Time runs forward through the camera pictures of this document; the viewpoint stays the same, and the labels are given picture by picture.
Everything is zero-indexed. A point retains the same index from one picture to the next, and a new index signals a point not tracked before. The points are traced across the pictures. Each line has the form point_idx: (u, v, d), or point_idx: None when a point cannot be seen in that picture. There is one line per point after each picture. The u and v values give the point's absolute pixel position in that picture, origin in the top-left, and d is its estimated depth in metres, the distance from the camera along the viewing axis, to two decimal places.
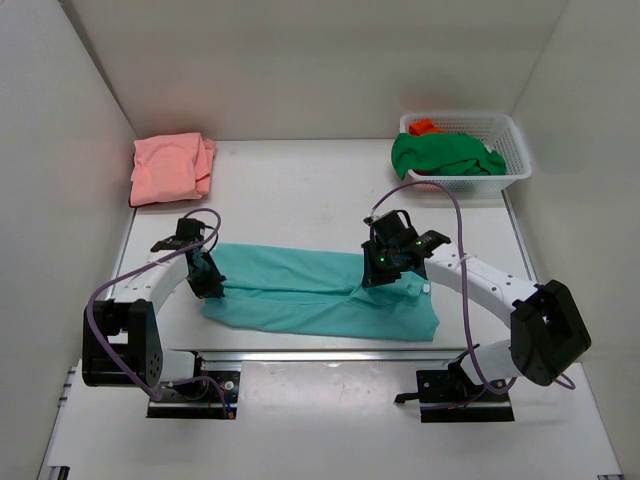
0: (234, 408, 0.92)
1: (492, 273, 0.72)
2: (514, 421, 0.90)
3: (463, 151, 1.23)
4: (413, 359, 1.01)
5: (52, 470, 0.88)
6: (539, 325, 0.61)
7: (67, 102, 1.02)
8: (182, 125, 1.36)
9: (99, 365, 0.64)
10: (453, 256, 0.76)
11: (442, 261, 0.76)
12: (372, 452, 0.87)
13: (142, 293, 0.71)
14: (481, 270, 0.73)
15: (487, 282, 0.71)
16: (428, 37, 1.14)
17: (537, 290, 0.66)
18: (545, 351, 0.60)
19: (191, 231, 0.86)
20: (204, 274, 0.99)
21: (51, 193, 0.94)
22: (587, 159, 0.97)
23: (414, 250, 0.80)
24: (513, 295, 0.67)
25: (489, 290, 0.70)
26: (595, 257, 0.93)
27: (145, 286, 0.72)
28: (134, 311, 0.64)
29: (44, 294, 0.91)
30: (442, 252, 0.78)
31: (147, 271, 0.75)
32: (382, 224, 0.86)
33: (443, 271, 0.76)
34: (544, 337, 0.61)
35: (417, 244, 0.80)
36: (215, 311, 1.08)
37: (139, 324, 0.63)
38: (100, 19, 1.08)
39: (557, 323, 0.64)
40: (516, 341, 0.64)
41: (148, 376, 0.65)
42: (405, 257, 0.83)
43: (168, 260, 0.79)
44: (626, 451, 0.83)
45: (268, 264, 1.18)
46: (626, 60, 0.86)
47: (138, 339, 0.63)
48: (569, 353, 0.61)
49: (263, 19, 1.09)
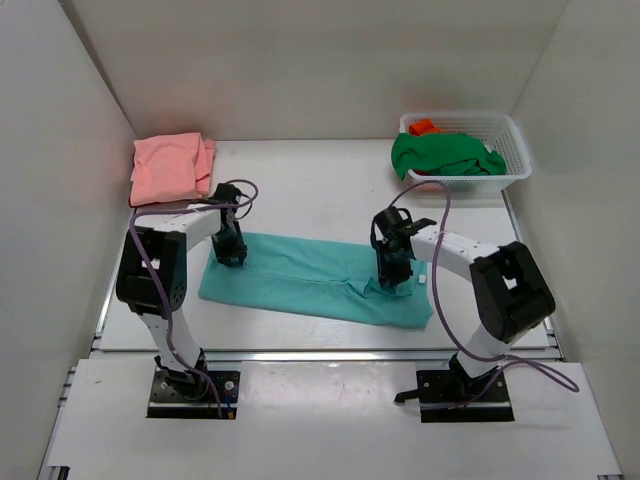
0: (234, 408, 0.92)
1: (464, 240, 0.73)
2: (513, 421, 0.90)
3: (463, 151, 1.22)
4: (412, 358, 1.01)
5: (52, 470, 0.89)
6: (497, 280, 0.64)
7: (67, 102, 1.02)
8: (182, 125, 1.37)
9: (130, 282, 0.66)
10: (434, 232, 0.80)
11: (423, 237, 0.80)
12: (372, 452, 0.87)
13: (177, 226, 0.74)
14: (454, 239, 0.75)
15: (457, 247, 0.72)
16: (427, 37, 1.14)
17: (500, 250, 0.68)
18: (504, 304, 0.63)
19: (229, 194, 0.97)
20: (231, 239, 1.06)
21: (50, 194, 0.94)
22: (588, 158, 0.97)
23: (403, 232, 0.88)
24: (476, 254, 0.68)
25: (457, 253, 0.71)
26: (594, 256, 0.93)
27: (181, 223, 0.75)
28: (169, 239, 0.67)
29: (44, 292, 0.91)
30: (428, 230, 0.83)
31: (184, 215, 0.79)
32: (383, 218, 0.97)
33: (424, 246, 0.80)
34: (503, 290, 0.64)
35: (406, 227, 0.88)
36: (220, 299, 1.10)
37: (172, 251, 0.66)
38: (100, 18, 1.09)
39: (521, 285, 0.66)
40: (482, 299, 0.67)
41: (173, 300, 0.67)
42: (398, 243, 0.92)
43: (205, 211, 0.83)
44: (627, 452, 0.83)
45: (269, 253, 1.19)
46: (625, 59, 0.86)
47: (170, 264, 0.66)
48: (531, 312, 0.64)
49: (264, 20, 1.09)
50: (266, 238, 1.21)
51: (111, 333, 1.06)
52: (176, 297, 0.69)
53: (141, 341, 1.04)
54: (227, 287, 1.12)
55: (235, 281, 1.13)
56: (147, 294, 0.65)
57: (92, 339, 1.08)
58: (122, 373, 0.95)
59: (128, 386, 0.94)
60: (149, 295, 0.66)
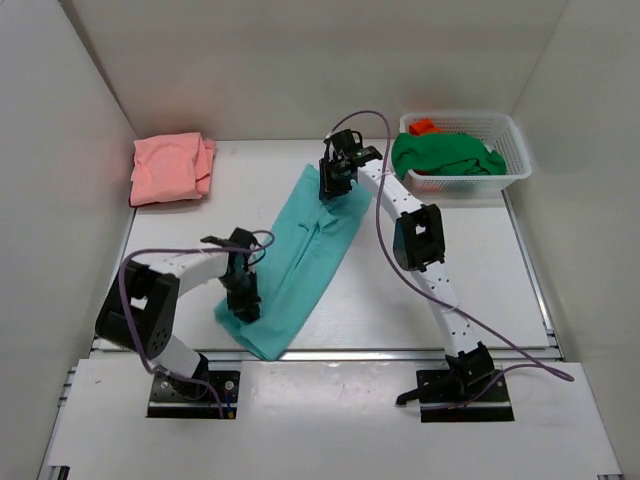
0: (234, 408, 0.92)
1: (398, 188, 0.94)
2: (514, 421, 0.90)
3: (463, 151, 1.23)
4: (412, 358, 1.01)
5: (52, 470, 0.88)
6: (408, 230, 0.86)
7: (67, 102, 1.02)
8: (182, 125, 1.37)
9: (110, 321, 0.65)
10: (378, 171, 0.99)
11: (369, 173, 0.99)
12: (372, 452, 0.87)
13: (172, 270, 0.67)
14: (392, 185, 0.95)
15: (393, 195, 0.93)
16: (427, 37, 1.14)
17: (421, 208, 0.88)
18: (410, 246, 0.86)
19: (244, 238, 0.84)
20: (243, 289, 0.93)
21: (50, 193, 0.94)
22: (588, 158, 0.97)
23: (354, 159, 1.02)
24: (403, 207, 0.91)
25: (391, 201, 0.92)
26: (594, 256, 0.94)
27: (179, 265, 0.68)
28: (159, 283, 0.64)
29: (44, 292, 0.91)
30: (373, 166, 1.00)
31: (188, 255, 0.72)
32: (337, 137, 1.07)
33: (367, 178, 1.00)
34: (411, 237, 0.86)
35: (357, 155, 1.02)
36: (269, 345, 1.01)
37: (159, 297, 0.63)
38: (100, 18, 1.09)
39: (428, 234, 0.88)
40: (397, 238, 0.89)
41: (151, 348, 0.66)
42: (348, 164, 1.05)
43: (211, 253, 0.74)
44: (627, 452, 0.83)
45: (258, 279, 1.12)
46: (624, 59, 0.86)
47: (154, 312, 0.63)
48: (428, 252, 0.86)
49: (264, 19, 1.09)
50: (269, 262, 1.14)
51: None
52: (156, 343, 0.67)
53: None
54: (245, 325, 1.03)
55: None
56: (126, 335, 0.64)
57: (92, 339, 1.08)
58: (122, 373, 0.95)
59: (128, 386, 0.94)
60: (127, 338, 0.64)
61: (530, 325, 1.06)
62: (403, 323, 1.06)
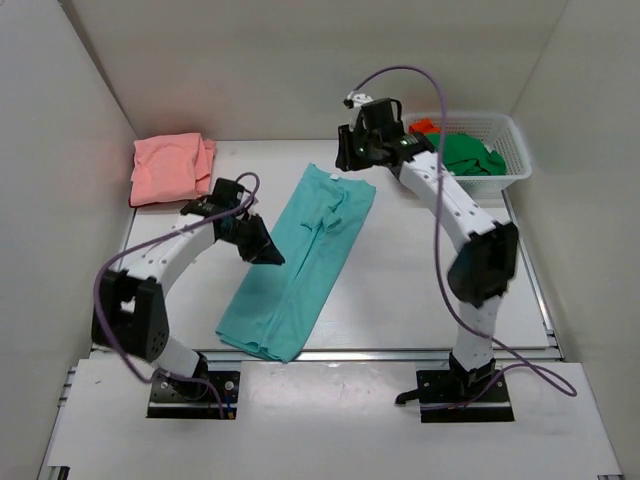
0: (234, 408, 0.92)
1: (461, 198, 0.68)
2: (514, 421, 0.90)
3: (463, 151, 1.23)
4: (412, 359, 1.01)
5: (52, 470, 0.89)
6: (476, 259, 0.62)
7: (67, 102, 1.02)
8: (182, 125, 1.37)
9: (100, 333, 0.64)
10: (431, 170, 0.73)
11: (419, 172, 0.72)
12: (371, 451, 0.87)
13: (155, 267, 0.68)
14: (452, 193, 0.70)
15: (453, 206, 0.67)
16: (427, 37, 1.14)
17: (494, 226, 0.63)
18: (473, 277, 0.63)
19: (225, 197, 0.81)
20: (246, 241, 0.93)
21: (51, 194, 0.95)
22: (587, 158, 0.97)
23: (397, 147, 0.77)
24: (470, 224, 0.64)
25: (452, 215, 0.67)
26: (594, 256, 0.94)
27: (160, 260, 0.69)
28: (142, 291, 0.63)
29: (44, 292, 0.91)
30: (423, 161, 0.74)
31: (167, 242, 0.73)
32: (375, 109, 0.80)
33: (416, 181, 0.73)
34: (477, 267, 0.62)
35: (402, 143, 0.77)
36: (287, 348, 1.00)
37: (144, 305, 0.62)
38: (100, 19, 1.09)
39: (499, 260, 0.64)
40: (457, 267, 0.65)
41: (149, 352, 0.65)
42: (388, 154, 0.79)
43: (192, 230, 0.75)
44: (626, 452, 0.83)
45: (267, 288, 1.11)
46: (624, 59, 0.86)
47: (143, 320, 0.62)
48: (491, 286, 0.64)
49: (264, 20, 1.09)
50: (279, 264, 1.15)
51: None
52: (154, 346, 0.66)
53: None
54: (257, 327, 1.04)
55: (264, 316, 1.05)
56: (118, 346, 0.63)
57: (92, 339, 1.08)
58: (122, 373, 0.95)
59: (128, 386, 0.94)
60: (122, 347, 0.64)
61: (530, 325, 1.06)
62: (402, 323, 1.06)
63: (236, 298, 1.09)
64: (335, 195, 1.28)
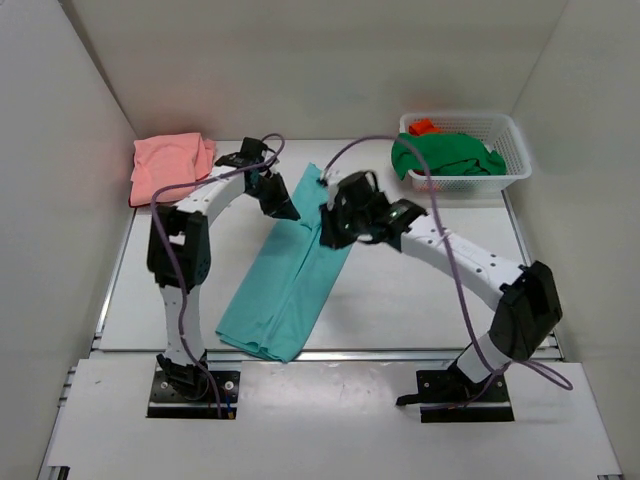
0: (234, 408, 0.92)
1: (475, 252, 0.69)
2: (513, 421, 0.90)
3: (463, 151, 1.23)
4: (412, 359, 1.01)
5: (52, 470, 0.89)
6: (523, 311, 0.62)
7: (67, 102, 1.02)
8: (182, 125, 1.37)
9: (154, 258, 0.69)
10: (433, 232, 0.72)
11: (422, 238, 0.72)
12: (371, 451, 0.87)
13: (199, 204, 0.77)
14: (464, 249, 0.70)
15: (472, 263, 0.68)
16: (427, 37, 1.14)
17: (522, 273, 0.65)
18: (523, 330, 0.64)
19: (252, 152, 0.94)
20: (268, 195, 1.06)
21: (50, 194, 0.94)
22: (588, 158, 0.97)
23: (391, 222, 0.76)
24: (499, 277, 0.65)
25: (475, 272, 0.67)
26: (594, 256, 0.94)
27: (204, 200, 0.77)
28: (191, 222, 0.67)
29: (44, 292, 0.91)
30: (421, 226, 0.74)
31: (208, 185, 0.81)
32: (356, 191, 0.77)
33: (422, 248, 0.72)
34: (525, 319, 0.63)
35: (393, 216, 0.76)
36: (287, 347, 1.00)
37: (194, 234, 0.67)
38: (100, 19, 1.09)
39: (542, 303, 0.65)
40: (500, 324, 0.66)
41: (195, 277, 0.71)
42: (383, 232, 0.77)
43: (228, 177, 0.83)
44: (626, 452, 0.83)
45: (267, 288, 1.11)
46: (624, 58, 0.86)
47: (194, 246, 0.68)
48: (541, 329, 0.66)
49: (264, 20, 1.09)
50: (279, 264, 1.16)
51: (111, 333, 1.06)
52: (200, 272, 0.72)
53: (142, 341, 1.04)
54: (257, 326, 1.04)
55: (264, 315, 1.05)
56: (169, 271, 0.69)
57: (92, 339, 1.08)
58: (122, 373, 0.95)
59: (128, 386, 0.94)
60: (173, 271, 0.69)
61: None
62: (402, 323, 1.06)
63: (236, 298, 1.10)
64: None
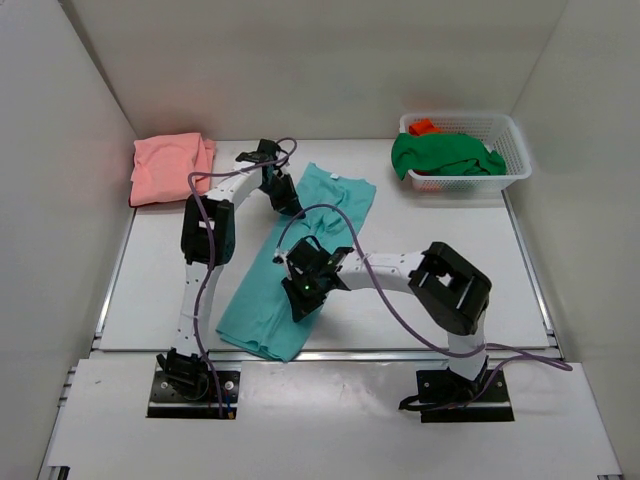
0: (234, 408, 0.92)
1: (389, 257, 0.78)
2: (514, 421, 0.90)
3: (463, 151, 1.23)
4: (413, 359, 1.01)
5: (52, 470, 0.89)
6: (433, 284, 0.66)
7: (68, 102, 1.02)
8: (182, 125, 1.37)
9: (190, 238, 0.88)
10: (358, 260, 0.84)
11: (350, 267, 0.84)
12: (371, 451, 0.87)
13: (225, 194, 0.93)
14: (380, 258, 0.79)
15: (386, 267, 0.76)
16: (427, 37, 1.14)
17: (425, 256, 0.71)
18: (449, 301, 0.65)
19: (268, 150, 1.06)
20: (280, 191, 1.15)
21: (50, 194, 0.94)
22: (588, 158, 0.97)
23: (328, 268, 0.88)
24: (407, 269, 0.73)
25: (390, 273, 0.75)
26: (593, 255, 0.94)
27: (229, 190, 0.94)
28: (220, 208, 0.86)
29: (43, 292, 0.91)
30: (351, 258, 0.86)
31: (232, 178, 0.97)
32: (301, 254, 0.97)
33: (355, 275, 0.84)
34: (439, 291, 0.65)
35: (329, 262, 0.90)
36: (285, 345, 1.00)
37: (223, 218, 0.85)
38: (100, 18, 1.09)
39: (456, 276, 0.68)
40: (431, 308, 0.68)
41: (223, 253, 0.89)
42: (326, 279, 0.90)
43: (248, 171, 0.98)
44: (626, 452, 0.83)
45: (267, 287, 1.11)
46: (624, 58, 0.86)
47: (224, 227, 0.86)
48: (474, 298, 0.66)
49: (264, 20, 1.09)
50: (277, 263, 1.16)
51: (111, 333, 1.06)
52: (227, 249, 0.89)
53: (142, 341, 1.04)
54: (257, 325, 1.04)
55: (264, 315, 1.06)
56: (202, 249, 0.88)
57: (92, 339, 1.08)
58: (122, 373, 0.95)
59: (128, 386, 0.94)
60: (206, 249, 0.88)
61: (530, 325, 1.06)
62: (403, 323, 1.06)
63: (236, 298, 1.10)
64: (336, 194, 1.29)
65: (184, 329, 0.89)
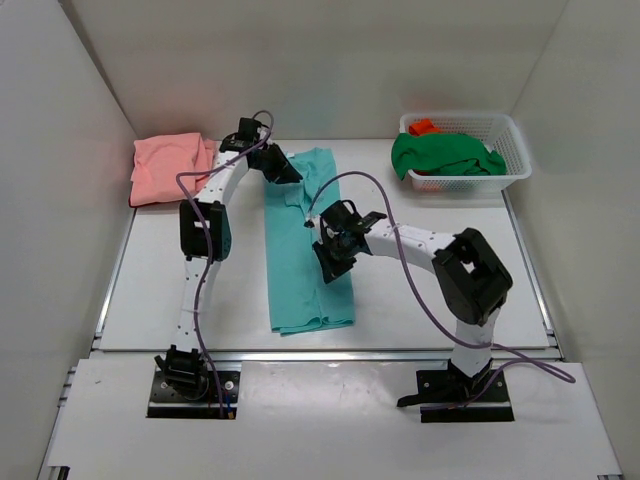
0: (234, 408, 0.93)
1: (419, 233, 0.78)
2: (513, 421, 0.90)
3: (463, 151, 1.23)
4: (412, 359, 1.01)
5: (52, 470, 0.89)
6: (456, 266, 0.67)
7: (67, 103, 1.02)
8: (182, 125, 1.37)
9: (188, 239, 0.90)
10: (388, 227, 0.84)
11: (379, 233, 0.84)
12: (371, 453, 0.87)
13: (216, 194, 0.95)
14: (410, 232, 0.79)
15: (414, 241, 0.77)
16: (427, 37, 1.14)
17: (456, 239, 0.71)
18: (468, 288, 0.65)
19: (249, 130, 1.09)
20: (269, 164, 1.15)
21: (51, 194, 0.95)
22: (587, 158, 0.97)
23: (355, 229, 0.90)
24: (434, 246, 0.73)
25: (416, 247, 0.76)
26: (594, 256, 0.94)
27: (218, 189, 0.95)
28: (213, 210, 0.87)
29: (43, 292, 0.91)
30: (381, 225, 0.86)
31: (218, 174, 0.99)
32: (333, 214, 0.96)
33: (381, 242, 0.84)
34: (461, 274, 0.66)
35: (357, 224, 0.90)
36: (343, 316, 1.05)
37: (215, 220, 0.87)
38: (100, 18, 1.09)
39: (480, 268, 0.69)
40: (448, 289, 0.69)
41: (221, 251, 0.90)
42: (352, 239, 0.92)
43: (233, 164, 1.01)
44: (626, 452, 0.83)
45: (296, 271, 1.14)
46: (625, 58, 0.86)
47: (217, 227, 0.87)
48: (493, 292, 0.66)
49: (264, 20, 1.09)
50: (294, 243, 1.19)
51: (111, 333, 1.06)
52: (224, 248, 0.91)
53: (141, 341, 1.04)
54: (306, 304, 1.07)
55: (307, 293, 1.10)
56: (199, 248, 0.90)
57: (92, 339, 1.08)
58: (122, 373, 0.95)
59: (128, 386, 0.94)
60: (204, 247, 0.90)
61: (530, 325, 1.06)
62: (402, 323, 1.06)
63: (270, 293, 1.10)
64: (301, 169, 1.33)
65: (183, 327, 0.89)
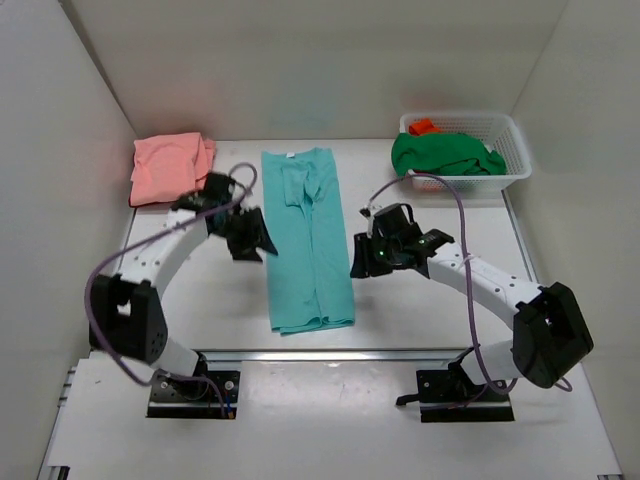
0: (234, 408, 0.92)
1: (495, 273, 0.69)
2: (513, 421, 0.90)
3: (463, 150, 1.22)
4: (412, 358, 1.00)
5: (52, 470, 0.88)
6: (542, 327, 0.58)
7: (67, 102, 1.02)
8: (182, 125, 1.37)
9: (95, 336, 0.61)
10: (456, 256, 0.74)
11: (446, 261, 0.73)
12: (372, 452, 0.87)
13: (149, 270, 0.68)
14: (485, 270, 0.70)
15: (490, 284, 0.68)
16: (427, 37, 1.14)
17: (540, 292, 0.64)
18: (546, 350, 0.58)
19: (217, 189, 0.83)
20: (237, 233, 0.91)
21: (51, 193, 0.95)
22: (588, 158, 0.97)
23: (417, 248, 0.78)
24: (517, 297, 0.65)
25: (492, 291, 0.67)
26: (594, 256, 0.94)
27: (153, 262, 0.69)
28: (137, 294, 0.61)
29: (43, 292, 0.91)
30: (448, 251, 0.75)
31: (161, 240, 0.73)
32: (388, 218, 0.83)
33: (446, 271, 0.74)
34: (546, 337, 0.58)
35: (420, 242, 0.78)
36: (343, 315, 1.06)
37: (140, 310, 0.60)
38: (100, 18, 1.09)
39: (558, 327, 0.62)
40: (518, 342, 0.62)
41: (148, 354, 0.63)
42: (410, 258, 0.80)
43: (184, 227, 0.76)
44: (627, 452, 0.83)
45: (296, 270, 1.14)
46: (624, 57, 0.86)
47: (143, 321, 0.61)
48: (569, 354, 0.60)
49: (264, 20, 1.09)
50: (294, 244, 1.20)
51: None
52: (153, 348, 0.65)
53: None
54: (306, 304, 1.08)
55: (306, 292, 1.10)
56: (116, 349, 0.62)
57: None
58: (123, 373, 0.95)
59: (128, 386, 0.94)
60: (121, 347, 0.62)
61: None
62: (402, 323, 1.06)
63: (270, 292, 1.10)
64: (301, 169, 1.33)
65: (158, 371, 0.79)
